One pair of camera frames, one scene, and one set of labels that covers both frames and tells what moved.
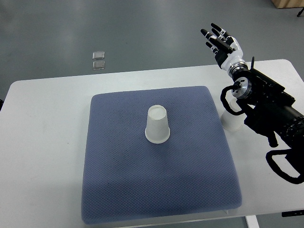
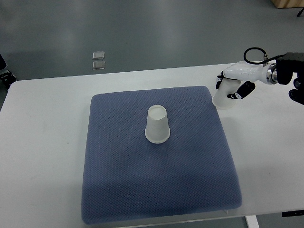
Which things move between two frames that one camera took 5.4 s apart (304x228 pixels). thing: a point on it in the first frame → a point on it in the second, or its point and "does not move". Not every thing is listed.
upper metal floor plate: [98, 55] does not move
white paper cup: [157, 130] does not move
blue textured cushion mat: [126, 177] does not move
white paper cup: [230, 121] → [220, 99]
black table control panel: [292, 213] does not move
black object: [1, 103] → [6, 77]
